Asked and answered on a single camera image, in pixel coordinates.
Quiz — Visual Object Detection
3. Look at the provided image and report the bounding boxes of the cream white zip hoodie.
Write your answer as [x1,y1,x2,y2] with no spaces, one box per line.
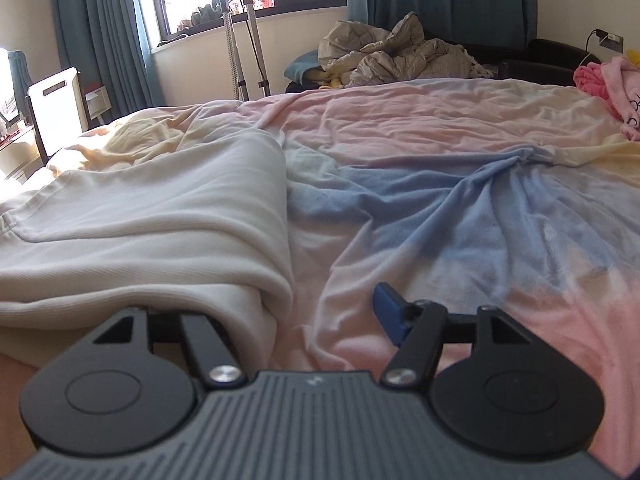
[1,131,293,370]

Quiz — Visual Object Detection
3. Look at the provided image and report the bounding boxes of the pastel rainbow bed sheet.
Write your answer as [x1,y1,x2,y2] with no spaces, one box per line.
[0,77,640,478]

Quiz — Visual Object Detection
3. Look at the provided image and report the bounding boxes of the white dressing table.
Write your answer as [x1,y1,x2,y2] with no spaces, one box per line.
[0,127,42,184]

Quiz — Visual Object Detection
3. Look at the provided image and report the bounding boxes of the pink fluffy garment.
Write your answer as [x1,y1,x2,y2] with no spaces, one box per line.
[573,55,640,142]

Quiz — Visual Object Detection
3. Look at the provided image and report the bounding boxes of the teal curtain left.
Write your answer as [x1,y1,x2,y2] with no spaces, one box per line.
[51,0,165,118]

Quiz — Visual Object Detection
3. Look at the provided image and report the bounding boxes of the teal cloth under jacket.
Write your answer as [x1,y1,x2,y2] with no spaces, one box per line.
[283,50,321,84]

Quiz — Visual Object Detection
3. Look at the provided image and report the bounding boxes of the beige crumpled quilted jacket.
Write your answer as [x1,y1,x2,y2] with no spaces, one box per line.
[318,12,494,88]

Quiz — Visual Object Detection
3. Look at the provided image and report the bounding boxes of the silver garment steamer stand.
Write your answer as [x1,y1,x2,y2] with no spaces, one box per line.
[203,0,272,102]

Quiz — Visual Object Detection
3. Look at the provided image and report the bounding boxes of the cream chair with black frame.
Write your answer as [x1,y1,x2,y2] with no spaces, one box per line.
[26,67,90,166]

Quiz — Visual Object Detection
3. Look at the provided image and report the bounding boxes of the wall power socket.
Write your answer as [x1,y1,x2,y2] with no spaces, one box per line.
[594,28,624,53]

